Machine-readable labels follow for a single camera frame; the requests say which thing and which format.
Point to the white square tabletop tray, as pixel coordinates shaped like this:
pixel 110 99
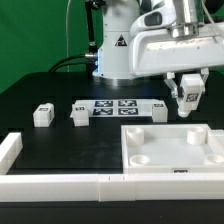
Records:
pixel 183 148

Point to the white U-shaped fence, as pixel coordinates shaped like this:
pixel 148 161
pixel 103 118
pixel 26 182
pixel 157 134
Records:
pixel 101 187

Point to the white marker sheet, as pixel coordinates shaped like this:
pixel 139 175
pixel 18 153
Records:
pixel 118 107

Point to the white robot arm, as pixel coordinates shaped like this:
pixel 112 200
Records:
pixel 143 38

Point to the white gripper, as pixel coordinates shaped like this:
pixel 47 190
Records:
pixel 169 79

